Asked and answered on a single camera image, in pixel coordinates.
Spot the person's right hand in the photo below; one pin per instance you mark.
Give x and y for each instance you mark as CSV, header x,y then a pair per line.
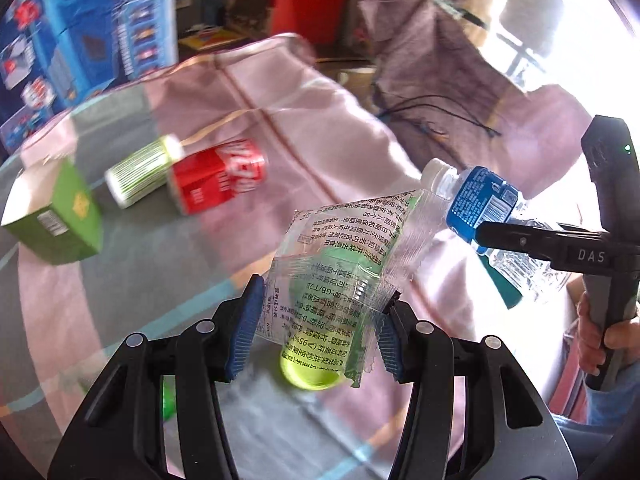
x,y
590,340

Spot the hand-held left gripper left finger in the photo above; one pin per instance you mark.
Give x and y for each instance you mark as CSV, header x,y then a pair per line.
x,y
245,330

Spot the clear water bottle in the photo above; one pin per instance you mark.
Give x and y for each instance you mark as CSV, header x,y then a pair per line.
x,y
475,205

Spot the office chair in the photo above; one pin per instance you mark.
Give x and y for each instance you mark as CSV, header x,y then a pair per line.
x,y
530,10

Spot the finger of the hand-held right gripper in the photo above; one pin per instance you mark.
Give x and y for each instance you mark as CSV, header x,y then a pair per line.
x,y
515,240

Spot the large blue toy box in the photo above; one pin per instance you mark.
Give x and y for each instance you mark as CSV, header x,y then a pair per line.
x,y
75,25

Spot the white green-label bottle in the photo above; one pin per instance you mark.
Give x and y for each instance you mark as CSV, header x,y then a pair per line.
x,y
140,170

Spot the green cardboard box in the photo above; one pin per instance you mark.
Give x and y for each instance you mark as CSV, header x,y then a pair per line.
x,y
75,210

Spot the clear printed plastic wrapper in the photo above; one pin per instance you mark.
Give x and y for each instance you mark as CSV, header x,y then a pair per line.
x,y
340,240

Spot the red gift bag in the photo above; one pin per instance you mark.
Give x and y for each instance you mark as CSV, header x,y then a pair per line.
x,y
310,5

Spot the red soda can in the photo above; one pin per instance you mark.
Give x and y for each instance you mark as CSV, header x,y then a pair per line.
x,y
215,175

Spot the lime green plastic cup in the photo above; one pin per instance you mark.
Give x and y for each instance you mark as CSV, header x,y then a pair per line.
x,y
310,370

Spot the mauve striped blanket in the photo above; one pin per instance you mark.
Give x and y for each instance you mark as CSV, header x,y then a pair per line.
x,y
435,70

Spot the yellow flat box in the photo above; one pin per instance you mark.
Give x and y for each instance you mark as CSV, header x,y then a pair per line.
x,y
210,40

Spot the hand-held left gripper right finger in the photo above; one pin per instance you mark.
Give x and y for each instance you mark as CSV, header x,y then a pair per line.
x,y
390,350

